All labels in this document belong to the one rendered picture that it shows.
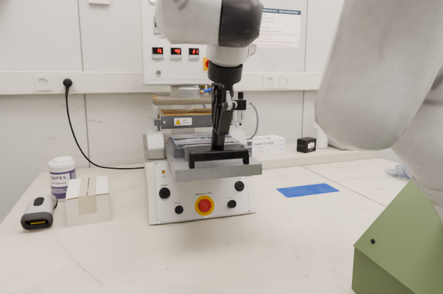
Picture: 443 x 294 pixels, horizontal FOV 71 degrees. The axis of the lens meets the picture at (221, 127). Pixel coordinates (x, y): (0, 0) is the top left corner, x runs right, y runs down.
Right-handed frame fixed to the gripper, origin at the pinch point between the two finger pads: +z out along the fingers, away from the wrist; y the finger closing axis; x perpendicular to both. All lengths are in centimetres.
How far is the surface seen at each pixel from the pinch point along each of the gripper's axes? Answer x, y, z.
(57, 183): -46, -32, 34
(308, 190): 44, -18, 36
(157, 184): -13.7, -13.3, 22.8
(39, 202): -48, -16, 28
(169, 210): -10.8, -7.6, 28.4
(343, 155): 83, -50, 44
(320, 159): 70, -49, 45
